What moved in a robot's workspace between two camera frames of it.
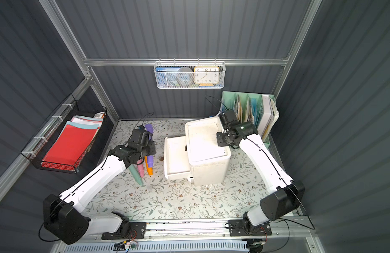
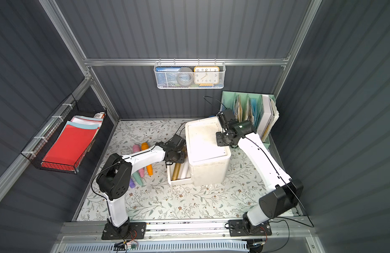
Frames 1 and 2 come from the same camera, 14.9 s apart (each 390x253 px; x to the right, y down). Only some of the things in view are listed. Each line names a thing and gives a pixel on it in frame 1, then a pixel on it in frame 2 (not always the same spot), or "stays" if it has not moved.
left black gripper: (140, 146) → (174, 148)
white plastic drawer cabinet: (208, 162) stays
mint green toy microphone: (136, 174) stays
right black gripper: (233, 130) stays
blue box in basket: (167, 77) stays
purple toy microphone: (149, 128) → (132, 184)
